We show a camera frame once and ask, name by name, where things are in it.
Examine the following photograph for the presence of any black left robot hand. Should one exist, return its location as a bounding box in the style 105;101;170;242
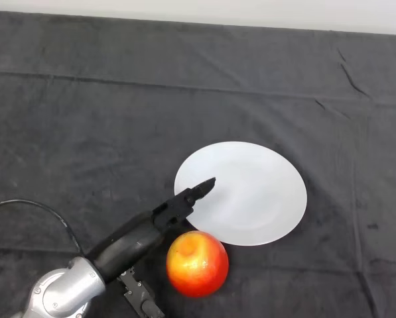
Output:
86;177;217;318

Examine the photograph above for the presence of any red yellow apple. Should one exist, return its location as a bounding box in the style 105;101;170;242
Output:
166;231;230;298

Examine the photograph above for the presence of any white round plate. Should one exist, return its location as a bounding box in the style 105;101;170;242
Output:
173;141;308;247

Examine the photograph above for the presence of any black cloth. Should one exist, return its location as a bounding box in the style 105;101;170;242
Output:
0;9;396;318

